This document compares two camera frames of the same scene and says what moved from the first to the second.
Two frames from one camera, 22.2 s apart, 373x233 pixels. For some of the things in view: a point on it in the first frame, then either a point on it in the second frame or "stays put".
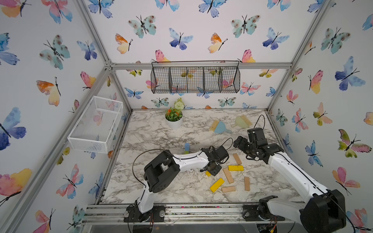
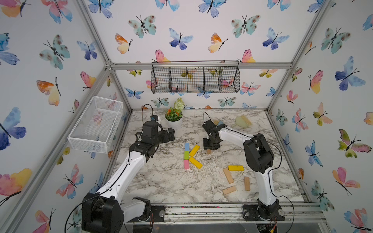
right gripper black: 242,144 to 205,145
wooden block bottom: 228,189 stays put
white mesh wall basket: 95,124 stays put
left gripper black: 218,169 to 165,138
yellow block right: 235,168 stays put
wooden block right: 246,183 stays put
